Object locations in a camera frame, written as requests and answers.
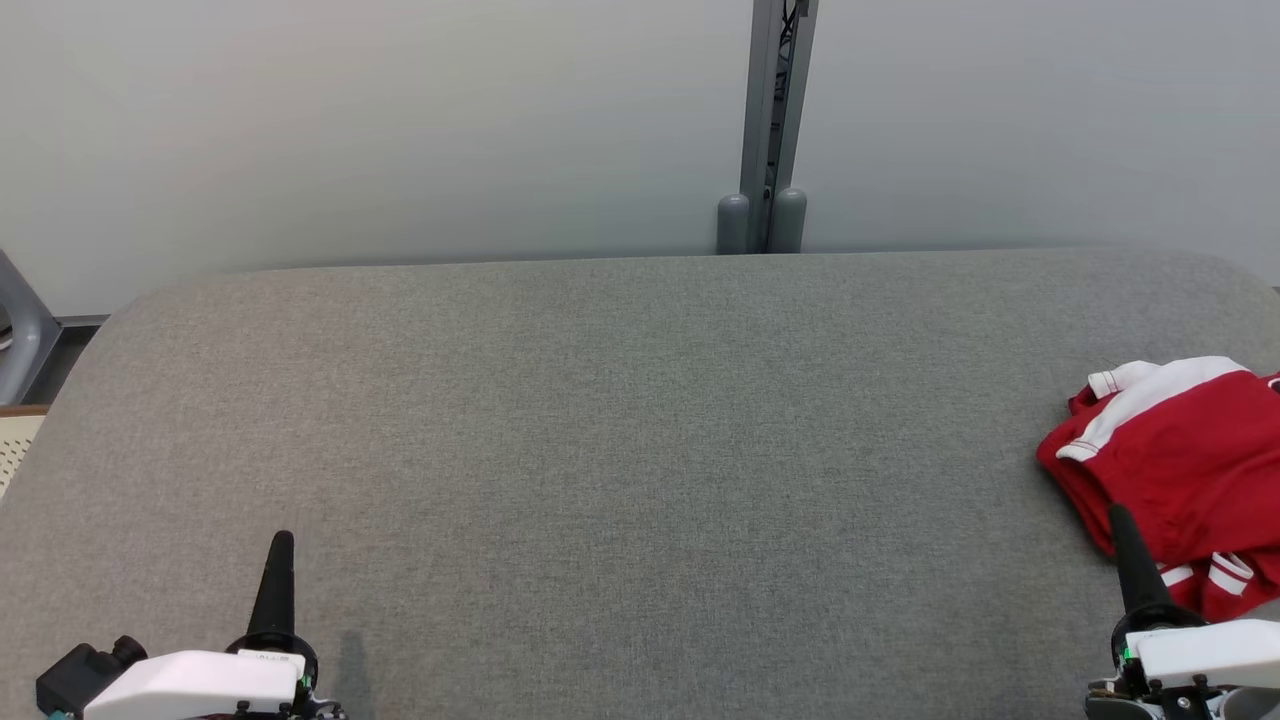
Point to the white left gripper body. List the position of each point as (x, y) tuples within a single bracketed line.
[(190, 685)]

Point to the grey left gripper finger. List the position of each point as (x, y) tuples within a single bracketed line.
[(275, 590)]

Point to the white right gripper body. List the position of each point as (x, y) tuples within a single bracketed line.
[(1220, 655)]

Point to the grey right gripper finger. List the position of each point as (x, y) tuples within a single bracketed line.
[(1138, 570)]

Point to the grey partition corner frame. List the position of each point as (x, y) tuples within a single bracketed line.
[(25, 340)]

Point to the red shorts with elastic waistband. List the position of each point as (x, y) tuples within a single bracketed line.
[(1180, 460)]

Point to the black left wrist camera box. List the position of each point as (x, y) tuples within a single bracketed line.
[(85, 675)]

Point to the cream perforated laundry basket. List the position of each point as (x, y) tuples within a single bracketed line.
[(15, 450)]

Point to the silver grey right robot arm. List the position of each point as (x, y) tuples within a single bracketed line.
[(1255, 706)]

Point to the grey partition post, cylindrical feet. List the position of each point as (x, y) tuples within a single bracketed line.
[(765, 120)]

